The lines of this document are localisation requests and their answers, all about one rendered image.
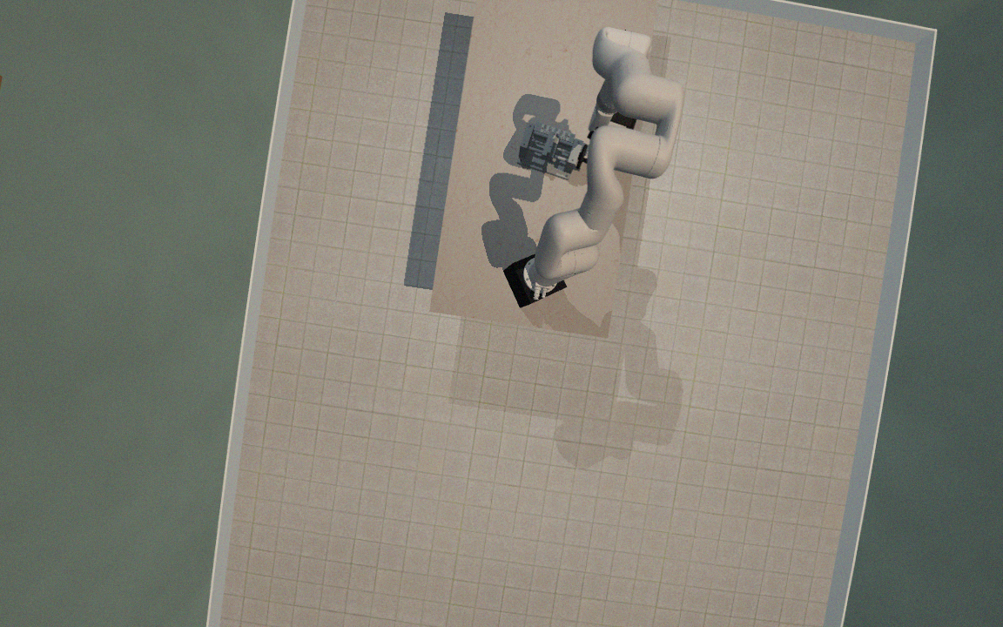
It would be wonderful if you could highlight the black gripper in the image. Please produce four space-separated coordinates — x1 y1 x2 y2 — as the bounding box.
588 98 616 139

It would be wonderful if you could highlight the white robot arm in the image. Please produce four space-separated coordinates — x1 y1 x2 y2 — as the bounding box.
523 27 684 300

